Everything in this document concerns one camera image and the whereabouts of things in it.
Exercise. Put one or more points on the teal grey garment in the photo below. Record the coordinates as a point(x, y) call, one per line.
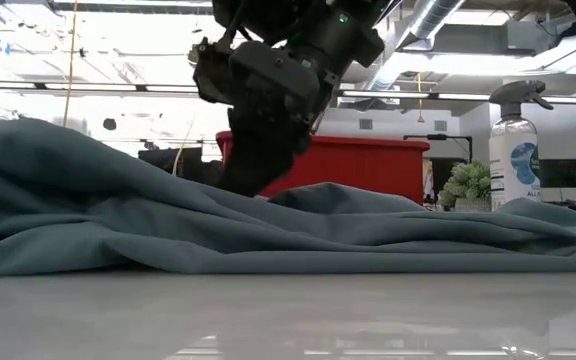
point(268, 235)

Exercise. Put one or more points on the white spray bottle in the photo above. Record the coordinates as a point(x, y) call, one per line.
point(513, 170)

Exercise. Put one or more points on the red plastic laundry bin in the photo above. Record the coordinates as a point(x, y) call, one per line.
point(368, 165)

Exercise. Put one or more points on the silver ventilation duct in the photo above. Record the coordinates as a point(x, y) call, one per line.
point(433, 15)

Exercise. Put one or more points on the black box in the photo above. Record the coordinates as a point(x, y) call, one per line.
point(168, 160)

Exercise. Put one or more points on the black round speaker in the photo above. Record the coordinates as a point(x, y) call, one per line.
point(110, 124)

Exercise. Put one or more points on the black background monitor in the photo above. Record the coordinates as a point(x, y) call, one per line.
point(565, 174)

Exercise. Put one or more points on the long LED light bar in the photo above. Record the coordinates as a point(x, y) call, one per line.
point(468, 96)

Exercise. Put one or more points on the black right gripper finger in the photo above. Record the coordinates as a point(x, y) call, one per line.
point(263, 155)

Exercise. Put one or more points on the small white cloth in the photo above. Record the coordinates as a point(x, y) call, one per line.
point(428, 180)

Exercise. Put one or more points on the small potted green plant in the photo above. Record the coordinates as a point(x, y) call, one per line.
point(468, 182)

